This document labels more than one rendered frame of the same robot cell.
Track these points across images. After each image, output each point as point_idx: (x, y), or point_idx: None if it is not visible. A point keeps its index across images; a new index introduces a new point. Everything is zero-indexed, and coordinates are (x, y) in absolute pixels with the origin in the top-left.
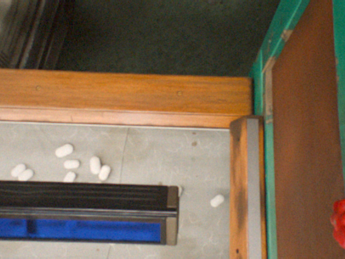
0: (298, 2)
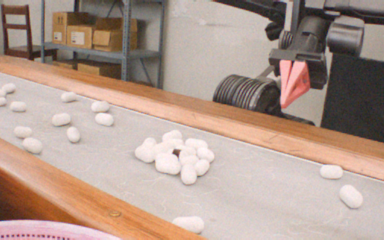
0: None
